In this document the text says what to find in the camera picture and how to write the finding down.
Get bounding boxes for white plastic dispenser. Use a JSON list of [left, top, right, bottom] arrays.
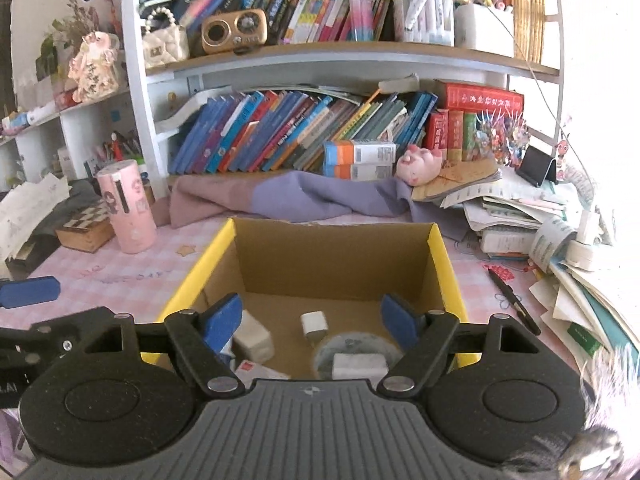
[[565, 210, 608, 271]]

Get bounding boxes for small white charger cube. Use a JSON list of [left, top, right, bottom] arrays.
[[300, 311, 328, 343]]

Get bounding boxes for small orange figurine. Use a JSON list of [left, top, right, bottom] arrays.
[[555, 140, 571, 181]]

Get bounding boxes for orange and white carton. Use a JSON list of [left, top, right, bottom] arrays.
[[322, 140, 397, 182]]

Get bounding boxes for yellow cardboard box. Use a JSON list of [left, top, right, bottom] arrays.
[[142, 217, 471, 381]]

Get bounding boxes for pink and blue tube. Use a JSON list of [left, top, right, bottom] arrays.
[[350, 0, 373, 42]]

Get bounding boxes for wooden retro radio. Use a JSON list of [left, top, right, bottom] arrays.
[[201, 8, 268, 56]]

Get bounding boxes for fluffy grey sleeve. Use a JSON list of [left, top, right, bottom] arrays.
[[505, 345, 633, 480]]

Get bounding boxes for rolled bamboo slips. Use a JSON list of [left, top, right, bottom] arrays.
[[510, 0, 546, 63]]

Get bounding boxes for row of colourful paperback books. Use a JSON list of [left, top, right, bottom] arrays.
[[140, 0, 401, 43]]

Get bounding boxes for brown paper envelope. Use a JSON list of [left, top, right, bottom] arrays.
[[410, 157, 503, 203]]

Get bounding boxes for white sheet papers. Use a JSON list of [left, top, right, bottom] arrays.
[[0, 174, 71, 261]]

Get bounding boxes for wooden chessboard box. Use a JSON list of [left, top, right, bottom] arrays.
[[55, 200, 117, 253]]

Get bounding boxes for red dictionary books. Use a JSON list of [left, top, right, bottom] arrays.
[[425, 80, 526, 163]]

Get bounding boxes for yellow tape roll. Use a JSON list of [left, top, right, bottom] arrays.
[[312, 331, 403, 380]]

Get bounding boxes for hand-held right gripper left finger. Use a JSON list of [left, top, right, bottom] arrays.
[[82, 292, 246, 401]]

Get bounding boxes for purple cloth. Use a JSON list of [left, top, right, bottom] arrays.
[[170, 170, 468, 241]]

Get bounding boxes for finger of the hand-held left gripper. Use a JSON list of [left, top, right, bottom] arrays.
[[0, 307, 121, 361], [0, 276, 62, 309]]

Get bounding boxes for colourful paper ornament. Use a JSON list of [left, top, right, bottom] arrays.
[[475, 112, 531, 167]]

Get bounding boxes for pink cylindrical humidifier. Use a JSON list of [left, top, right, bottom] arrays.
[[96, 159, 158, 255]]

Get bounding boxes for pen holder with brushes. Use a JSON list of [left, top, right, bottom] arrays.
[[85, 130, 146, 181]]

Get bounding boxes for grey cloth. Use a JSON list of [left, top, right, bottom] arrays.
[[30, 180, 106, 241]]

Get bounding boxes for white quilted handbag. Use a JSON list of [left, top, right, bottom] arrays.
[[142, 7, 191, 70]]

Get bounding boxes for pink pig plush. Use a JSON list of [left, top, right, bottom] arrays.
[[396, 144, 446, 186]]

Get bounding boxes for row of blue books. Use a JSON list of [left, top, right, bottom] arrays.
[[167, 89, 438, 175]]

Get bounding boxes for white rectangular packet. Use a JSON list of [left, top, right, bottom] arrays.
[[331, 352, 390, 380]]

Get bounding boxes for clear box of markers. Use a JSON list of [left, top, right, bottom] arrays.
[[392, 0, 456, 47]]

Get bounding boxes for white wooden bookshelf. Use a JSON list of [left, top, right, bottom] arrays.
[[0, 0, 563, 201]]

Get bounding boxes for white highlighter container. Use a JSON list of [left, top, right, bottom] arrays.
[[454, 0, 516, 58]]

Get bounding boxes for red and white small box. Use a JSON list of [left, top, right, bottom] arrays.
[[234, 359, 291, 391]]

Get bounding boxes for black phone stand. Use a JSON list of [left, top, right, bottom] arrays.
[[515, 146, 557, 188]]

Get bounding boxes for pile of papers and booklets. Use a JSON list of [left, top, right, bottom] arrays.
[[440, 165, 640, 361]]

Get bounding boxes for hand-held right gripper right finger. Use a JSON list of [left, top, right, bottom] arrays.
[[377, 293, 538, 401]]

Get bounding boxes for black pen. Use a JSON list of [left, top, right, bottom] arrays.
[[487, 267, 542, 337]]

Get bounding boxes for pink checked table mat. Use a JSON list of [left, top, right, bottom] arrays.
[[0, 210, 581, 376]]

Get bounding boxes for white power adapter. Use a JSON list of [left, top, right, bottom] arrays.
[[232, 310, 276, 361]]

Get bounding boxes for pink doll figure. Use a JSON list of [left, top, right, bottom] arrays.
[[67, 31, 123, 103]]

